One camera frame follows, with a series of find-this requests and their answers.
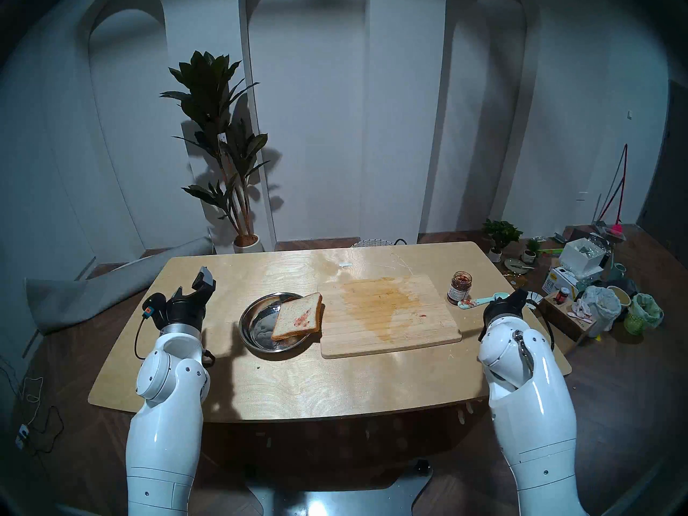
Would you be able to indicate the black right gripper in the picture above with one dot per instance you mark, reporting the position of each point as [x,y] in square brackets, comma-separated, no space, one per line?
[502,308]

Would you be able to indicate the bushy small potted plant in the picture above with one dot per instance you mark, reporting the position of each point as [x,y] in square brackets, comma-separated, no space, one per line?
[501,233]

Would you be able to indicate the white patterned bowl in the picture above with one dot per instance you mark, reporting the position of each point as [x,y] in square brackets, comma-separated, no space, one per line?
[536,300]

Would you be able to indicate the mint green plastic knife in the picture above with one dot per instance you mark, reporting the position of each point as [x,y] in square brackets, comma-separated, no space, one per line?
[486,299]

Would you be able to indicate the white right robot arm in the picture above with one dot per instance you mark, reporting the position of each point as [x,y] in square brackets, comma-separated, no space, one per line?
[532,402]

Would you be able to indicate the white plant pot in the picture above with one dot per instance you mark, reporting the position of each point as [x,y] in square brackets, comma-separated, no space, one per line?
[247,245]

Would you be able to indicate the round steel plate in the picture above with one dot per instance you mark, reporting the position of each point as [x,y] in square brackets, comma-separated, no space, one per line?
[255,321]

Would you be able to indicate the small red lidded jar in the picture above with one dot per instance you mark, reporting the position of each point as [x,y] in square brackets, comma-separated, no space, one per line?
[563,295]

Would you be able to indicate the tiny potted plant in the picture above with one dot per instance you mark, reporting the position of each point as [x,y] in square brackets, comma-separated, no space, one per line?
[531,249]

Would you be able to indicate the tall dark green plant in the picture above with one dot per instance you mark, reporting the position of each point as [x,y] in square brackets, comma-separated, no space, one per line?
[207,90]

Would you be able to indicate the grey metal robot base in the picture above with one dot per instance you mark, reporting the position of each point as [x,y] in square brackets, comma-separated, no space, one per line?
[333,499]

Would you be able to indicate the grey green jug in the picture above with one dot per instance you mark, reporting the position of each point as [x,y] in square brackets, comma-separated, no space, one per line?
[619,272]

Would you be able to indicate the white plastic bag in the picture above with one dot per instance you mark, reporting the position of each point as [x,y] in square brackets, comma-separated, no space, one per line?
[599,305]

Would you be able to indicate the green plastic bag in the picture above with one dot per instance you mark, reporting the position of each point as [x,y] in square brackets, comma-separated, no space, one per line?
[642,313]

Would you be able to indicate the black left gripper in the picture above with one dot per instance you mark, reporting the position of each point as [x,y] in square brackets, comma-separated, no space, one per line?
[180,313]

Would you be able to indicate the white power strip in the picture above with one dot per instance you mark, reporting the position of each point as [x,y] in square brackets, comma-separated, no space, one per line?
[21,437]

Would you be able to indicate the white open box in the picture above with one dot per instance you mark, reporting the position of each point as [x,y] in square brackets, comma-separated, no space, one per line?
[580,259]

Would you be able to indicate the beige cup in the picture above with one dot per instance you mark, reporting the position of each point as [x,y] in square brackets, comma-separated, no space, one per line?
[619,295]

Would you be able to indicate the round dish with utensil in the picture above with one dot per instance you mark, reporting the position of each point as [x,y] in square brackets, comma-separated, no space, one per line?
[516,265]

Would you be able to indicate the white yellow carton box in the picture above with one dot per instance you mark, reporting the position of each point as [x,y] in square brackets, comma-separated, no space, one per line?
[559,281]

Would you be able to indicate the wooden cutting board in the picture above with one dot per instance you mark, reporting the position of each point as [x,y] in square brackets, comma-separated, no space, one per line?
[387,316]

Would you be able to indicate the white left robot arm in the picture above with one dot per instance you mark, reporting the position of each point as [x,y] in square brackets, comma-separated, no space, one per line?
[161,413]

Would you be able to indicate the glass jam jar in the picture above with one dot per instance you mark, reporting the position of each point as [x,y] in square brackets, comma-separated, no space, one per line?
[459,288]

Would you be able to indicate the slice of white bread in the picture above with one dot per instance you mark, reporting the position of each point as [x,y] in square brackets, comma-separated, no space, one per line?
[295,319]

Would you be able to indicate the brown cardboard box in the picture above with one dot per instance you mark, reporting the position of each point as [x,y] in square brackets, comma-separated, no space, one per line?
[567,321]

